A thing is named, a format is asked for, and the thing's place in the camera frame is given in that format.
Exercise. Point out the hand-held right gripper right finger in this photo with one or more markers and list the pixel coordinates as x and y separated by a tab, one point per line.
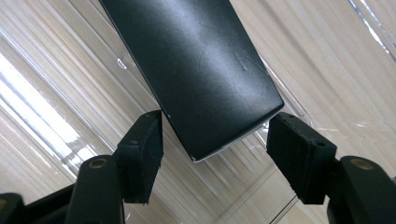
299	152

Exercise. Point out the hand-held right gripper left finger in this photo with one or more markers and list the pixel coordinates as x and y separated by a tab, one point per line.
140	155

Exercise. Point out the clear plastic tray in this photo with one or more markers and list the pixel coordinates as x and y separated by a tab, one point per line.
62	93

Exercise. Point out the long black box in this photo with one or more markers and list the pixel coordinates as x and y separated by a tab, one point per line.
199	68

